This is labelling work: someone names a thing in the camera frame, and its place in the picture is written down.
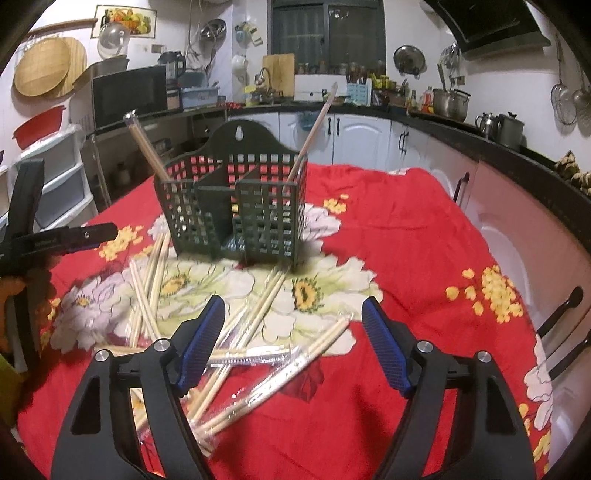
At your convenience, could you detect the steel pot lid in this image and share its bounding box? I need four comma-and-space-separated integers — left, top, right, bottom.
393, 45, 426, 76

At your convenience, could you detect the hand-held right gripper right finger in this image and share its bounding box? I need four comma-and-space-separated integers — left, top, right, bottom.
361, 296, 539, 480

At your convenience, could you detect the wooden cutting board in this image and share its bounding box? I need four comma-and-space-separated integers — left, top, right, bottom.
262, 53, 296, 96

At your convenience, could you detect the bamboo chopstick pair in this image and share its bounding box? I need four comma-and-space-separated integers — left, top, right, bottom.
123, 110, 171, 182
287, 82, 339, 182

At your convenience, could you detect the black electric blender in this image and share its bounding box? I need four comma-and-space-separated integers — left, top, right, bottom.
158, 51, 187, 89

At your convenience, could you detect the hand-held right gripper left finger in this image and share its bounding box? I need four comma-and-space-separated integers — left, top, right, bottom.
51, 294, 227, 480

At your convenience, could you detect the hanging steel bowl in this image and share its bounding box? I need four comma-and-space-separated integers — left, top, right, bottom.
199, 18, 227, 43

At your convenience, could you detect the dark kitchen window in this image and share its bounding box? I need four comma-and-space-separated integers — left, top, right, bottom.
270, 0, 387, 75

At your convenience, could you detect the blue dish rack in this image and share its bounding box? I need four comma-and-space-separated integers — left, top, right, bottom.
178, 85, 221, 110

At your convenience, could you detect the glass pot lid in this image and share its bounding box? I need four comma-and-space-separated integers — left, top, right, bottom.
97, 21, 133, 60

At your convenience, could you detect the black microwave oven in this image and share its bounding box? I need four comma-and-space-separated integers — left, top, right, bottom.
91, 65, 168, 131

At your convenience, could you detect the wooden rolling pin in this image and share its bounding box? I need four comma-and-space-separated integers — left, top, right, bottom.
25, 17, 99, 38

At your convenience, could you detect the steel stock pot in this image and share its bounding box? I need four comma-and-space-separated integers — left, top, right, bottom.
431, 88, 472, 122

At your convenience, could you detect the pile of zongzi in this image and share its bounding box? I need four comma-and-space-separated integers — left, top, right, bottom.
554, 151, 591, 197

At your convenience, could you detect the small steel kettle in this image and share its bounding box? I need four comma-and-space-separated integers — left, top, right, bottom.
475, 112, 498, 139

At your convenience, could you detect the white plastic drawer unit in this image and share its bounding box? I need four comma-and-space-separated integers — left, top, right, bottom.
11, 124, 99, 228

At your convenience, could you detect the round bamboo tray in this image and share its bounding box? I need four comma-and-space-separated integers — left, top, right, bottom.
13, 36, 88, 99

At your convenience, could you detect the dark green utensil basket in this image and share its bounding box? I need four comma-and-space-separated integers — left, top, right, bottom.
154, 119, 309, 272

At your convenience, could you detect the steel ladle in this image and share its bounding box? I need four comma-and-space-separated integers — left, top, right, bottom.
572, 55, 591, 112

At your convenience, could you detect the blue knife block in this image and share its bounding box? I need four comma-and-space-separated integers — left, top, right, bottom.
346, 76, 373, 106

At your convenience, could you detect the fruit wall poster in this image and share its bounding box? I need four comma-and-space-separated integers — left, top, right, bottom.
91, 4, 156, 38

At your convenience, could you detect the wire mesh strainer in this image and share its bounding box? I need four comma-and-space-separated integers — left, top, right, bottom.
550, 45, 578, 126

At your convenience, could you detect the red plastic basin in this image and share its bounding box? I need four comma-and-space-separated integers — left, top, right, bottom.
11, 105, 68, 150

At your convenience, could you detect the bunch of chopsticks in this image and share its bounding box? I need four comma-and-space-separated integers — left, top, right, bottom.
95, 231, 352, 459

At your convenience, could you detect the steel pot with lid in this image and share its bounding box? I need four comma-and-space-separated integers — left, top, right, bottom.
494, 112, 526, 150

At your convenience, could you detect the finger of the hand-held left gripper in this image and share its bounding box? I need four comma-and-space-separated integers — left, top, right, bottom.
14, 222, 119, 256

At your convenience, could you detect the black range hood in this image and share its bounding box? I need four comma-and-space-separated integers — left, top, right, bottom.
424, 0, 553, 62

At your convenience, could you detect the black kitchen countertop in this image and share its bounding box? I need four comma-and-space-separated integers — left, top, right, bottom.
225, 102, 591, 224

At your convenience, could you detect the red floral tablecloth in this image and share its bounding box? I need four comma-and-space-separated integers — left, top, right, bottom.
18, 162, 555, 480

